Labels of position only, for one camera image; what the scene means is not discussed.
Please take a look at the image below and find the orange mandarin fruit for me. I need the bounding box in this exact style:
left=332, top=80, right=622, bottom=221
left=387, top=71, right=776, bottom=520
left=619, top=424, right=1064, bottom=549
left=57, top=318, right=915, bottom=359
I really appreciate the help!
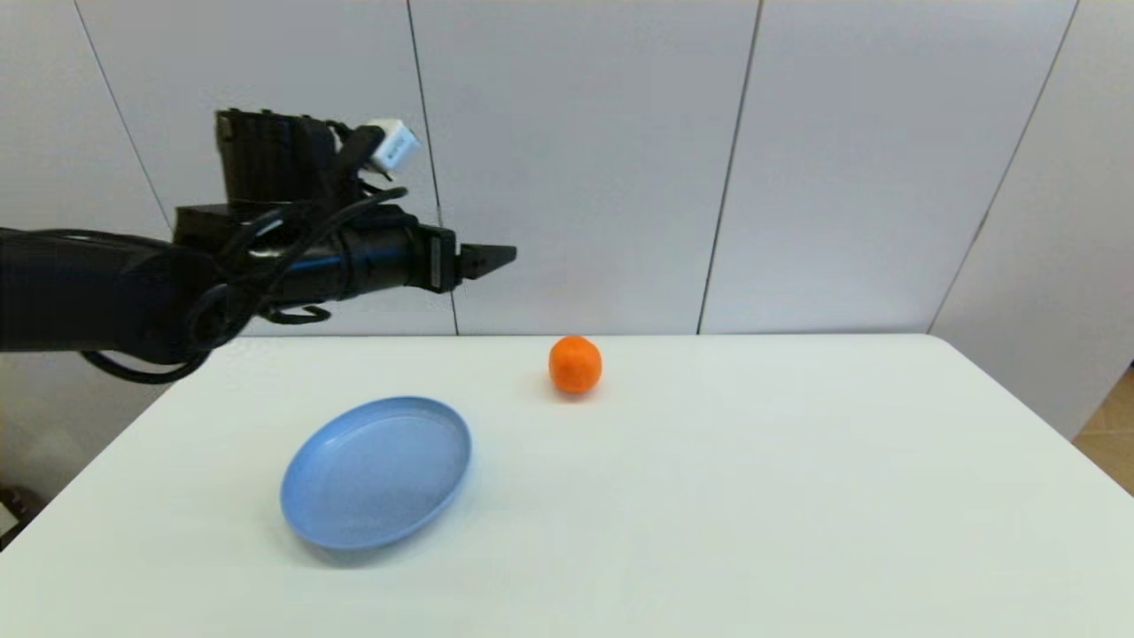
left=548, top=335, right=603, bottom=395

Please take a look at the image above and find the blue round plastic plate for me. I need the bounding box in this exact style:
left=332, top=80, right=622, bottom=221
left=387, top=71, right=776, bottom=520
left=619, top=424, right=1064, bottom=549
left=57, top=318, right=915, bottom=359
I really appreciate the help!
left=280, top=395, right=473, bottom=550

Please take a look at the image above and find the dark object on floor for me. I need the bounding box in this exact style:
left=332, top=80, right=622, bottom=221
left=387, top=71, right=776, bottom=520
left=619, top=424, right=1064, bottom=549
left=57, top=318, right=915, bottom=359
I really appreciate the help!
left=0, top=485, right=42, bottom=535

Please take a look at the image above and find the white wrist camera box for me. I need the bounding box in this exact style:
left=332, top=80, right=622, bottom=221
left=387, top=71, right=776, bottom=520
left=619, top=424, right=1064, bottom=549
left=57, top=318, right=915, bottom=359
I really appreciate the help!
left=367, top=119, right=423, bottom=175

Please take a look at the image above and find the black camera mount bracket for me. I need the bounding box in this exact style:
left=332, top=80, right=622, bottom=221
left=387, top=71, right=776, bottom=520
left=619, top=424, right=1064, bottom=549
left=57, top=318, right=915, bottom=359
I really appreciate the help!
left=215, top=108, right=345, bottom=210

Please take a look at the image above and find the black looping arm cable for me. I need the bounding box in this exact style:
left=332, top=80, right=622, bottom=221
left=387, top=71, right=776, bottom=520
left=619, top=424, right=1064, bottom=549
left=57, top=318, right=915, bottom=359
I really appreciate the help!
left=82, top=124, right=410, bottom=385

